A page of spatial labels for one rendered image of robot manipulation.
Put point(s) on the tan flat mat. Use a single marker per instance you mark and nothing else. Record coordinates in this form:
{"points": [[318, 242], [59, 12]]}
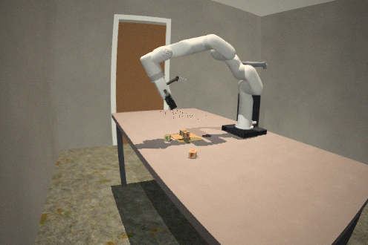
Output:
{"points": [[181, 139]]}

